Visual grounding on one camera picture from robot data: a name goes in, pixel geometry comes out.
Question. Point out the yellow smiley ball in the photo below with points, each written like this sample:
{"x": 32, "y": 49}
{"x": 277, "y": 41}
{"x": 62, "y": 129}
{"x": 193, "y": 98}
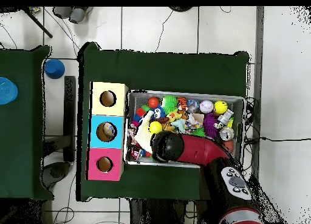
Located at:
{"x": 220, "y": 107}

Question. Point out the crushed clear bottle blue label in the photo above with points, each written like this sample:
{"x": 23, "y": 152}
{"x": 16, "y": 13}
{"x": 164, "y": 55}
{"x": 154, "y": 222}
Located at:
{"x": 111, "y": 129}
{"x": 193, "y": 105}

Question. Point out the orange red ball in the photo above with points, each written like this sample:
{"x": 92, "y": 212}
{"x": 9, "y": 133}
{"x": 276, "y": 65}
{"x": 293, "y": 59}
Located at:
{"x": 153, "y": 102}

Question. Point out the blue plastic cup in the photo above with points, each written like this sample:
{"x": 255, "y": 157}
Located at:
{"x": 54, "y": 69}

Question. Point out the blue round lid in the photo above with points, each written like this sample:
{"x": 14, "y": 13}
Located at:
{"x": 7, "y": 91}

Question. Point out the yellow tennis ball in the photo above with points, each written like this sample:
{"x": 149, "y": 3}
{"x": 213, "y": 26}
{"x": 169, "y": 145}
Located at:
{"x": 155, "y": 127}

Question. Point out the light teal muslin cloth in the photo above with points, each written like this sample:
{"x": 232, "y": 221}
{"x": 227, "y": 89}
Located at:
{"x": 179, "y": 124}

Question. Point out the white baseball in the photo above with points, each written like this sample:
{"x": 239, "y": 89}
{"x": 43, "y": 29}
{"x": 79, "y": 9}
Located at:
{"x": 206, "y": 106}

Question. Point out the wooden box with three holes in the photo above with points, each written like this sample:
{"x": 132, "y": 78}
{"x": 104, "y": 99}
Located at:
{"x": 116, "y": 160}

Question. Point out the black pole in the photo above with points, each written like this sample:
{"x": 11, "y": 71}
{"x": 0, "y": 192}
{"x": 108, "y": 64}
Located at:
{"x": 38, "y": 24}

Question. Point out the green spiky ball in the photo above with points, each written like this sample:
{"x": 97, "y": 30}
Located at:
{"x": 169, "y": 103}

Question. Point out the dark green table cloth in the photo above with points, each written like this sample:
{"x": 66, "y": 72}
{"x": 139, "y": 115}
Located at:
{"x": 21, "y": 136}
{"x": 165, "y": 71}

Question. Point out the dark grey round seat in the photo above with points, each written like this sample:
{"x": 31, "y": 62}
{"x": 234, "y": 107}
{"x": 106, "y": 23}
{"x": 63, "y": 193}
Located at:
{"x": 57, "y": 171}

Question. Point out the person's grey shoe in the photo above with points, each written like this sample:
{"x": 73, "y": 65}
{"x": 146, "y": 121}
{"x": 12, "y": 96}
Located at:
{"x": 77, "y": 15}
{"x": 62, "y": 12}

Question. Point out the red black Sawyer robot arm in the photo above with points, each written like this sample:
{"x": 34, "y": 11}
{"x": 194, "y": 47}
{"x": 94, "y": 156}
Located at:
{"x": 201, "y": 150}

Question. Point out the shallow metal mesh bin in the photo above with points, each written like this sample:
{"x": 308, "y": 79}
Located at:
{"x": 139, "y": 99}

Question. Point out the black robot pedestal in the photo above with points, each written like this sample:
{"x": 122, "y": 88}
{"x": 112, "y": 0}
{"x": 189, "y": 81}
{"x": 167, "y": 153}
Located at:
{"x": 155, "y": 213}

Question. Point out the purple spiky toy with eyes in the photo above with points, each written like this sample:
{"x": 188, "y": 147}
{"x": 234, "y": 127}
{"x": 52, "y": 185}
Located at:
{"x": 210, "y": 125}

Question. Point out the cream muslin cloth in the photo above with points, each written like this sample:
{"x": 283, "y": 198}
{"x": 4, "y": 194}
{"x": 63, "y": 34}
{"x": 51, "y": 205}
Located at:
{"x": 143, "y": 139}

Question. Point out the orange striped tiger plush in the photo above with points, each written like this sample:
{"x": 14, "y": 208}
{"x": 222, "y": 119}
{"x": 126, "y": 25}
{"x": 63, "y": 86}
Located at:
{"x": 182, "y": 103}

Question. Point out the black round stand base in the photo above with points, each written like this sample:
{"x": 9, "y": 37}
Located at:
{"x": 181, "y": 8}

